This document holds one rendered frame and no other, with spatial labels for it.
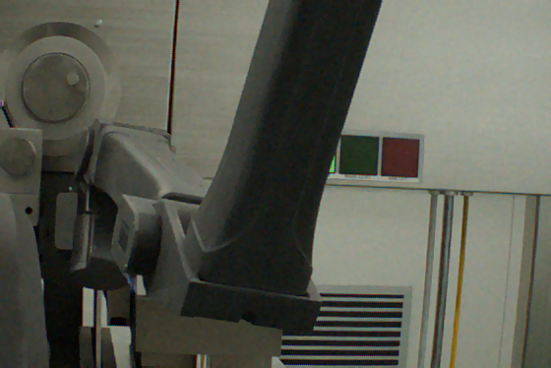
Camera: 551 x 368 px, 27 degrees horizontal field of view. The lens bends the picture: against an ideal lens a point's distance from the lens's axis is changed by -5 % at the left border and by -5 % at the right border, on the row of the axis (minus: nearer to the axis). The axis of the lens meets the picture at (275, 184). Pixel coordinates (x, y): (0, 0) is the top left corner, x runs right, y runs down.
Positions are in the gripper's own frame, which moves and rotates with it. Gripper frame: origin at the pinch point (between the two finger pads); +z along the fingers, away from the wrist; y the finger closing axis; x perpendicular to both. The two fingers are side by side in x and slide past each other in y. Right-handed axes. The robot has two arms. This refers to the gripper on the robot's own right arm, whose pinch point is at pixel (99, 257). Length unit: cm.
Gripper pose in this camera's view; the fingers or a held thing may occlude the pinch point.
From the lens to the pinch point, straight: 130.8
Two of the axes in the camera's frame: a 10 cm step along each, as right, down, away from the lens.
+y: 9.8, 0.4, 1.7
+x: -0.4, -8.9, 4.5
